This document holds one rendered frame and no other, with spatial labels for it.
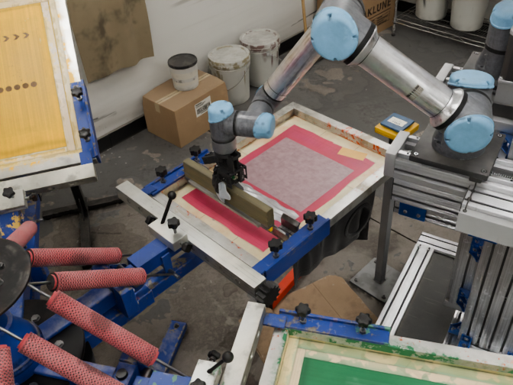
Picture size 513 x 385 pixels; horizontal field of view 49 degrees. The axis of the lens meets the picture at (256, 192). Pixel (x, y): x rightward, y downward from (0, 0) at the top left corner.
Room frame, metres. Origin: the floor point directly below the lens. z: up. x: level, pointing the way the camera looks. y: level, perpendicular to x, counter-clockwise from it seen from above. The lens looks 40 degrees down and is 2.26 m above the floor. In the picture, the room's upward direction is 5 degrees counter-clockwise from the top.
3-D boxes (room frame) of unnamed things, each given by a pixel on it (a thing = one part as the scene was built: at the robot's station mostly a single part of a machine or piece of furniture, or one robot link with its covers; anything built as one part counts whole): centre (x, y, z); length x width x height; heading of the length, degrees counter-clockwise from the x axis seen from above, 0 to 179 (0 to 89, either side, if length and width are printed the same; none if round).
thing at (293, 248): (1.24, -0.10, 0.97); 0.30 x 0.05 x 0.07; 132
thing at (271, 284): (1.04, 0.00, 1.02); 0.07 x 0.06 x 0.07; 132
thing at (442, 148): (1.32, -0.60, 1.31); 0.15 x 0.15 x 0.10
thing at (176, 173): (1.65, 0.27, 0.97); 0.30 x 0.05 x 0.07; 132
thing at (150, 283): (1.31, 0.23, 0.89); 1.24 x 0.06 x 0.06; 132
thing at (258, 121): (1.40, -0.02, 1.35); 0.11 x 0.11 x 0.08; 72
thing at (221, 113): (1.41, 0.08, 1.35); 0.09 x 0.08 x 0.11; 72
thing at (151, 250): (1.23, 0.32, 1.02); 0.17 x 0.06 x 0.05; 132
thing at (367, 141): (1.60, -0.09, 0.97); 0.79 x 0.58 x 0.04; 132
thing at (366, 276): (1.89, -0.59, 0.48); 0.22 x 0.22 x 0.96; 42
